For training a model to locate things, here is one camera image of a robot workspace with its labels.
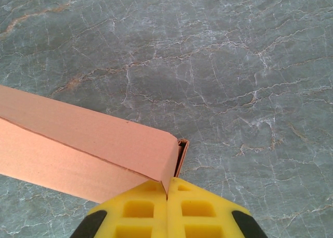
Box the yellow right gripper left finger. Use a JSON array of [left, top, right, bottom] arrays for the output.
[[69, 180, 168, 238]]

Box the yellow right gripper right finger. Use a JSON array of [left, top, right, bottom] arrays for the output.
[[166, 177, 269, 238]]

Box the pink paper box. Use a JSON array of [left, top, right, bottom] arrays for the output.
[[0, 84, 190, 205]]

